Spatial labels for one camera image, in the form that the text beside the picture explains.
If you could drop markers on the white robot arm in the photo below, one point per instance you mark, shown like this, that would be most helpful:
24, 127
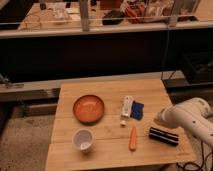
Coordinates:
191, 115

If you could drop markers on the white tube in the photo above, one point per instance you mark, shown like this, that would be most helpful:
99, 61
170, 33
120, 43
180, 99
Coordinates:
126, 110

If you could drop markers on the orange plate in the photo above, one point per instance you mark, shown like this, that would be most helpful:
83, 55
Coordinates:
88, 109

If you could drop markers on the blue cloth piece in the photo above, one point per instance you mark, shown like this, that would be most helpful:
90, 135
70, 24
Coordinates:
137, 110

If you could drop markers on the orange carrot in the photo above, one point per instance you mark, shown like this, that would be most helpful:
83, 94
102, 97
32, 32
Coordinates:
133, 139

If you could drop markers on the white cup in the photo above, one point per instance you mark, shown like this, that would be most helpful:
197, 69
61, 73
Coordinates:
83, 140

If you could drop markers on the black object on bench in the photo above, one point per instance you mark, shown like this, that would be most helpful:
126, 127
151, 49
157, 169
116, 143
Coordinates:
113, 17

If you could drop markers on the red object on bench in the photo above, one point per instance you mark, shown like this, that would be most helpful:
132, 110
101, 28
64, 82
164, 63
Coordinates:
135, 13

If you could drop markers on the black box right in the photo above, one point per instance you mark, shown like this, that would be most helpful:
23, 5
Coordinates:
198, 67

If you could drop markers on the grey metal post left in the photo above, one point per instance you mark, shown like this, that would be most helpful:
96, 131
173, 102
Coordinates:
83, 5

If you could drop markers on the grey metal post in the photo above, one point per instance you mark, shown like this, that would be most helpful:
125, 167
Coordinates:
83, 5
173, 19

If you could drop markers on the grey metal post right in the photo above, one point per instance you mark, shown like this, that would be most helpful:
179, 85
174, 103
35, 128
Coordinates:
173, 19

